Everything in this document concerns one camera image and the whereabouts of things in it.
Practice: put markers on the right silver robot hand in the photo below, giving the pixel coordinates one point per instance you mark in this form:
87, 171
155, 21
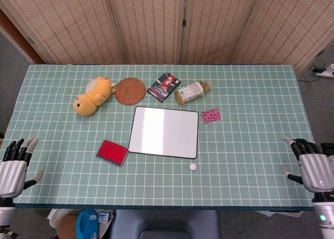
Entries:
317, 172

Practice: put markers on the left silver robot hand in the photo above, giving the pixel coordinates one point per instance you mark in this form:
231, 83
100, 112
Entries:
11, 175

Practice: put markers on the pink patterned packet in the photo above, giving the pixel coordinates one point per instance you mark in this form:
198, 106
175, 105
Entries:
211, 115

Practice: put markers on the white board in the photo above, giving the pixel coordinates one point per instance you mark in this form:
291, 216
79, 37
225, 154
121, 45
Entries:
164, 132

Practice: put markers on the black box on floor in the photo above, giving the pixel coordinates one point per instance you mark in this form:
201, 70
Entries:
328, 147

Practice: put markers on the green grid tablecloth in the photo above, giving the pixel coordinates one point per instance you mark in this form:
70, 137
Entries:
248, 150

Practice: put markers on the brown cardboard box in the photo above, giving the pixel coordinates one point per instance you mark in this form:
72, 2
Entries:
66, 227

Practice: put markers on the blue plastic jug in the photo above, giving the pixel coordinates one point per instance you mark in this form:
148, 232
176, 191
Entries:
87, 226

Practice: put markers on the white power strip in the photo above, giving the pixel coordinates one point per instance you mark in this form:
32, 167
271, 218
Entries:
327, 71

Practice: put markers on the white labelled carton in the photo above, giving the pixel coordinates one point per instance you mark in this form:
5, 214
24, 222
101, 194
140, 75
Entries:
104, 216

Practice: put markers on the red ink pad case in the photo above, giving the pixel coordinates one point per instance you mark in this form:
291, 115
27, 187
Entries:
112, 152

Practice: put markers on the yellow plush animal toy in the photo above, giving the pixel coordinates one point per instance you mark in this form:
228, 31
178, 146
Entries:
91, 98

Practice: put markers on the small white round cap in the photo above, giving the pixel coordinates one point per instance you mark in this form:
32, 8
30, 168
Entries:
193, 167

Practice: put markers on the round woven brown coaster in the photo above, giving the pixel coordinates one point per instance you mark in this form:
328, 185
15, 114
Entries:
130, 91

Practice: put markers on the plastic tea bottle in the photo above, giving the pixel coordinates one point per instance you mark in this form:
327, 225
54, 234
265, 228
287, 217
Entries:
190, 93

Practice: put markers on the dark blue padded seat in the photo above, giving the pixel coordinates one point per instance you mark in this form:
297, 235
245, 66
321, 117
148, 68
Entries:
164, 223

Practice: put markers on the dark printed card box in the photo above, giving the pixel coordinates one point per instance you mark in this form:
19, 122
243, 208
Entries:
164, 87

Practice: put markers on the metal screen hinge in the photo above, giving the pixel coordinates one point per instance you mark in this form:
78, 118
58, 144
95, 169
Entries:
184, 22

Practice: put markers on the bamboo folding screen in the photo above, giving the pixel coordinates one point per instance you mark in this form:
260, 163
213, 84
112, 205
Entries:
146, 25

